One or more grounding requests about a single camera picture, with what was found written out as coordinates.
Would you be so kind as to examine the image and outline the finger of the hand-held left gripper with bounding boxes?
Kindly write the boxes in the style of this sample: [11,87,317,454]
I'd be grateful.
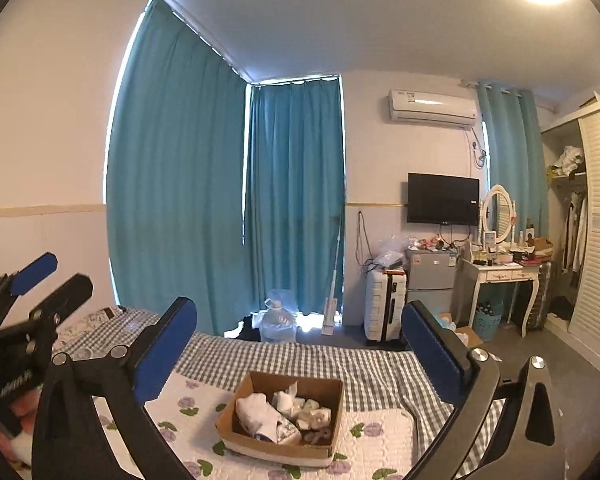
[30,275,95,348]
[0,253,59,333]

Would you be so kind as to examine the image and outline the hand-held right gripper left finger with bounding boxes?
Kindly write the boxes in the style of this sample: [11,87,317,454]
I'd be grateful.
[30,296,198,480]

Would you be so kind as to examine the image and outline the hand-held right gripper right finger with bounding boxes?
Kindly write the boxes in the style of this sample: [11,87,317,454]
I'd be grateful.
[401,300,600,480]

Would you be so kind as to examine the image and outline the cream ruffled cloth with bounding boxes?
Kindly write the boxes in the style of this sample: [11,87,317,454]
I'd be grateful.
[297,397,333,431]

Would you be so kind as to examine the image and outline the person's left hand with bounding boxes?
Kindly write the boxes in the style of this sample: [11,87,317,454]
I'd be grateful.
[0,391,42,467]

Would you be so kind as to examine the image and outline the brown patterned bed sheet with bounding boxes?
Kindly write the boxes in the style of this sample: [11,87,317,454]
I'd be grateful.
[87,305,127,322]

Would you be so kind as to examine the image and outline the small cardboard box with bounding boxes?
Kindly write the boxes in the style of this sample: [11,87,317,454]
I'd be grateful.
[455,327,483,351]

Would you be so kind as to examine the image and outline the blue basket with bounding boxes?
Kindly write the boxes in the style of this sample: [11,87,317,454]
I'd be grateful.
[472,305,505,341]

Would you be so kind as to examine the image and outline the grey checked duvet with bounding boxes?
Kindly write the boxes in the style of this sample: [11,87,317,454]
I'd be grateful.
[55,307,506,461]

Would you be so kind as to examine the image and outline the white suitcase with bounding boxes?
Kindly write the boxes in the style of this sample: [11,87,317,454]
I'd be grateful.
[365,267,410,346]

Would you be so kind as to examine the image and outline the grey small fridge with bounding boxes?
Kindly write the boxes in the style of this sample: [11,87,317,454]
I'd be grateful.
[404,247,458,313]

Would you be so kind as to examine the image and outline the black bag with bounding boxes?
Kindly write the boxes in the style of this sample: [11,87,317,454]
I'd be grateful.
[235,315,261,342]

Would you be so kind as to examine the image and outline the white dressing table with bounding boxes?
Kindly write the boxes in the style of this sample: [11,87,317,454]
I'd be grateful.
[460,257,543,338]

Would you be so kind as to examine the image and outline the clear plastic bag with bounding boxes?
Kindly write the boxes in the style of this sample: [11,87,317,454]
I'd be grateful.
[372,235,411,271]

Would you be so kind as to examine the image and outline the large water bottle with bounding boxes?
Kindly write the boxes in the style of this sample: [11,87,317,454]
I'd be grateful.
[257,297,298,343]

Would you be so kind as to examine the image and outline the dark suitcase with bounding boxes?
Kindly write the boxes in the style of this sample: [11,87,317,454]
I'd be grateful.
[525,260,556,331]

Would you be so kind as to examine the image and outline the white flat mop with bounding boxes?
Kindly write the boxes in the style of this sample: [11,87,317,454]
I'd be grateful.
[320,215,343,336]

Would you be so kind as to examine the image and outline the dark clothes pile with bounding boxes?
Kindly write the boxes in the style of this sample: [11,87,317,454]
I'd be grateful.
[550,296,576,321]

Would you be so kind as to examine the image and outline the white oval mirror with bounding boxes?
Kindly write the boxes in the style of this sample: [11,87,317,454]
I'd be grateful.
[480,184,517,246]

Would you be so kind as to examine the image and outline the wide teal curtain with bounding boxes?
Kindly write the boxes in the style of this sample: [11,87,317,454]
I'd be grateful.
[105,0,251,333]

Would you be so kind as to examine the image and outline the hanging clothes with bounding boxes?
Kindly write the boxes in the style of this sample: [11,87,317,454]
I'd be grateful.
[560,192,588,273]

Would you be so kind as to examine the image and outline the narrow teal curtain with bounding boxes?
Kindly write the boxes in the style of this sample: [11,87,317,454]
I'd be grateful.
[477,82,551,251]

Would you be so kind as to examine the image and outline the white clothes on shelf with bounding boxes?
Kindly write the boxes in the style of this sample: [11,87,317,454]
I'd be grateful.
[550,146,586,176]

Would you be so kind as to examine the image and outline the white air conditioner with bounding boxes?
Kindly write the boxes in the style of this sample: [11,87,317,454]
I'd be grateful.
[387,89,481,131]

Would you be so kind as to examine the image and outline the black wall cable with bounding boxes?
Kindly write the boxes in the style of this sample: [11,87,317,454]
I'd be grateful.
[355,210,373,271]

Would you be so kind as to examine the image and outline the black wall television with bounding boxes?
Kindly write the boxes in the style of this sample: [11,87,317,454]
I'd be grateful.
[407,172,481,227]

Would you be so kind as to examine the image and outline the air conditioner hose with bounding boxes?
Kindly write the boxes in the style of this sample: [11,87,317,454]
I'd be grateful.
[467,130,488,168]

